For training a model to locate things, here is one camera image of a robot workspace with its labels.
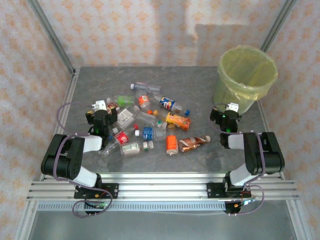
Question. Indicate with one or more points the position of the aluminium frame leg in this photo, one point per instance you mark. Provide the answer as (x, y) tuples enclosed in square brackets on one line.
[(25, 222), (298, 220)]

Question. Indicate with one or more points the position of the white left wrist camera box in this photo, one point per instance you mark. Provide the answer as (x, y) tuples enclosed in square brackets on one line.
[(99, 105)]

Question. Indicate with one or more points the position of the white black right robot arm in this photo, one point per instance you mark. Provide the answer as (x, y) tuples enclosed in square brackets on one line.
[(265, 155)]

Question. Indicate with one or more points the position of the white capped clear bottle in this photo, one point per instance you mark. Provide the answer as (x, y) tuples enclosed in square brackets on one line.
[(115, 130)]

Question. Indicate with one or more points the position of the blue label bottle white cap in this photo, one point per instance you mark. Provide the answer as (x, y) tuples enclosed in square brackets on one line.
[(147, 133)]

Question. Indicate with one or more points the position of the aluminium frame post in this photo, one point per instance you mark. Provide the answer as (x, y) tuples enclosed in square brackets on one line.
[(51, 32), (278, 25)]

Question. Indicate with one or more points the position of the square clear bottle white label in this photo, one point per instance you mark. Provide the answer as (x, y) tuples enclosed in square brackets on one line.
[(125, 117)]

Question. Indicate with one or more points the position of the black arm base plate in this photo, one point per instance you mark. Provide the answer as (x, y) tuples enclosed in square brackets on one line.
[(212, 191), (113, 191)]

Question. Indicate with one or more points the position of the bright green label bottle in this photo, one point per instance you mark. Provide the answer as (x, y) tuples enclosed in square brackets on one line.
[(123, 100)]

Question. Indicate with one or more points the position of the plain clear plastic bottle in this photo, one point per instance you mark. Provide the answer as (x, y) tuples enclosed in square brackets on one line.
[(107, 151)]

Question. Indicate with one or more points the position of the small green circuit board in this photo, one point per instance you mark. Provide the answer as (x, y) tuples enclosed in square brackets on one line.
[(246, 202), (96, 205)]

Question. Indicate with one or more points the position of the blue Pepsi bottle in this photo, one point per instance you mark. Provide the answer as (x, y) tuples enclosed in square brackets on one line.
[(167, 103)]

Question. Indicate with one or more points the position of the white green label bottle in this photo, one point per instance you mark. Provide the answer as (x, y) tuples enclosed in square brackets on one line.
[(131, 148)]

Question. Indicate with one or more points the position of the copper brown label bottle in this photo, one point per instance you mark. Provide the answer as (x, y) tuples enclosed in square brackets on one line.
[(192, 143)]

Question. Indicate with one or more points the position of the orange juice bottle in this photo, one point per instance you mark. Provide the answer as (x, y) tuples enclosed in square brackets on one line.
[(178, 122)]

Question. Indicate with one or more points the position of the clear ribbed plastic bottle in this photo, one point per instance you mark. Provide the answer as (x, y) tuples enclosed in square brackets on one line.
[(155, 96)]

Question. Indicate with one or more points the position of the bin with yellow-green liner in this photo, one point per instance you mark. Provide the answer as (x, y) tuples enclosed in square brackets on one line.
[(246, 72)]

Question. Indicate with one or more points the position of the red gold label bottle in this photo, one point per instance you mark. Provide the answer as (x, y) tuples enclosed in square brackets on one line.
[(112, 107)]

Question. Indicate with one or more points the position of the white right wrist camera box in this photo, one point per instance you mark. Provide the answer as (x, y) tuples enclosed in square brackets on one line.
[(232, 107)]

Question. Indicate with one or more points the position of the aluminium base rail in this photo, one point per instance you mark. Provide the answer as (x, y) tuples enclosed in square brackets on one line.
[(162, 190)]

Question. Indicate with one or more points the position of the clear bottle white cap bluish neck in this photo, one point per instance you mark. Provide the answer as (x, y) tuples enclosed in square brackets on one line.
[(145, 86)]

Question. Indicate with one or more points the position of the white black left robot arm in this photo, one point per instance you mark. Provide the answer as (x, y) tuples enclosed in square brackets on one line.
[(62, 160)]

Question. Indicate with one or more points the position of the orange label bottle orange cap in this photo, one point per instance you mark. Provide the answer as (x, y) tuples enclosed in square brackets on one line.
[(143, 100)]

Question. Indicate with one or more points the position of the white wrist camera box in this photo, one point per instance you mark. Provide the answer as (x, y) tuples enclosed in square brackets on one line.
[(232, 107), (99, 105)]

